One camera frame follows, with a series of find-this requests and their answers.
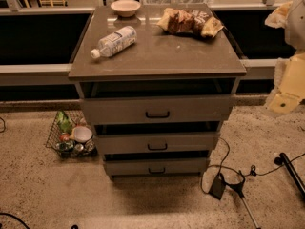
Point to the grey drawer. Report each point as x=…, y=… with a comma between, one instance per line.
x=157, y=167
x=128, y=144
x=142, y=110

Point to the grey middle drawer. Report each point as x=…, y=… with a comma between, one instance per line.
x=128, y=144

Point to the red can in basket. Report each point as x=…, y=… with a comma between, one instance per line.
x=64, y=137

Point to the beige ceramic bowl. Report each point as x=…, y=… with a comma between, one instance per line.
x=125, y=8

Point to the brown chip bag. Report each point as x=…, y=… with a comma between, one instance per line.
x=200, y=22

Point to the black power adapter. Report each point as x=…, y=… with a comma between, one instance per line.
x=218, y=187

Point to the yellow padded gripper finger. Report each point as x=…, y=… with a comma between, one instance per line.
x=289, y=85

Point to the black metal stand leg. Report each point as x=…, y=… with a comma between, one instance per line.
x=238, y=188

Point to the black pole on floor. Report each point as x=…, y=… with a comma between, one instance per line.
x=283, y=159

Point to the grey top drawer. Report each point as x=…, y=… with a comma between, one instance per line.
x=142, y=110

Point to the grey bottom drawer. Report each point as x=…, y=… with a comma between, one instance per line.
x=157, y=167

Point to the green snack bag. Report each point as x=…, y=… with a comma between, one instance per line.
x=63, y=122

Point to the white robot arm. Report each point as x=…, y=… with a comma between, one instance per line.
x=291, y=17

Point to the clear plastic water bottle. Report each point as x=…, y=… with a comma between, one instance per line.
x=115, y=42

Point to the white cup in basket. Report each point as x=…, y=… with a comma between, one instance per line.
x=81, y=134

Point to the grey drawer cabinet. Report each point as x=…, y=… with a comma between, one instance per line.
x=156, y=65

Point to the black wire basket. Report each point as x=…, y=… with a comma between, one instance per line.
x=70, y=148

